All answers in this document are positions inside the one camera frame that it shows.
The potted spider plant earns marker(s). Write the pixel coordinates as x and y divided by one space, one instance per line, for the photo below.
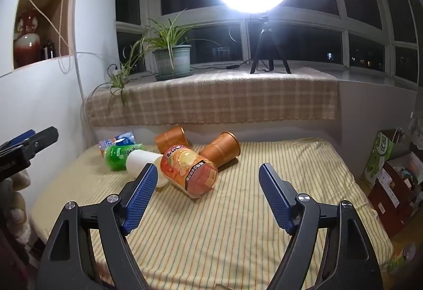
172 58

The orange fruit print cup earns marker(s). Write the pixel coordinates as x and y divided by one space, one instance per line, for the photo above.
188 174

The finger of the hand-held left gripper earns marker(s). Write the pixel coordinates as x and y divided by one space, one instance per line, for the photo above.
21 137
43 139

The white paper cup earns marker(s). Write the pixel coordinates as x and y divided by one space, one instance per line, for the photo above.
140 161

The green plant saucer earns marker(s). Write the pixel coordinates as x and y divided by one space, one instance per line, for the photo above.
172 76

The dark small bottle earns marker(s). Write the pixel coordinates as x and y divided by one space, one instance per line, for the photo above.
48 50

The red cardboard box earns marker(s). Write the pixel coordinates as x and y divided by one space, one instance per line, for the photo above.
391 197

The beige plaid cloth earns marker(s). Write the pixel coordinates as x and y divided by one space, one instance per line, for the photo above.
214 98

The black tripod stand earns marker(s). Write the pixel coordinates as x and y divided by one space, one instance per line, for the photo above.
264 42

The yellow striped bed sheet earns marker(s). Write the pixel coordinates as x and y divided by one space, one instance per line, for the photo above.
231 227

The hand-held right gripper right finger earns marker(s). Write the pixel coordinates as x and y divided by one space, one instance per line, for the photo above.
278 199

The copper brown cup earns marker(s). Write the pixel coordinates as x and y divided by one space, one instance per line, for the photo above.
170 141
219 151

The blue print cup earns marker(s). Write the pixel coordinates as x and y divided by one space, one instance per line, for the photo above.
122 138

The red and white vase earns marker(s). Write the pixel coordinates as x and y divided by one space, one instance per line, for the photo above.
26 42

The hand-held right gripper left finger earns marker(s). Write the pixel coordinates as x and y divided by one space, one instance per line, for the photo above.
138 199

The green print carton box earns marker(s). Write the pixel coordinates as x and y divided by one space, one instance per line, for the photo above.
380 157

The green print cup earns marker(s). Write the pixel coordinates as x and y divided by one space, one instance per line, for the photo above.
119 157

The white window frame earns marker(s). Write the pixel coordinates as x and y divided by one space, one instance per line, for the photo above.
246 42

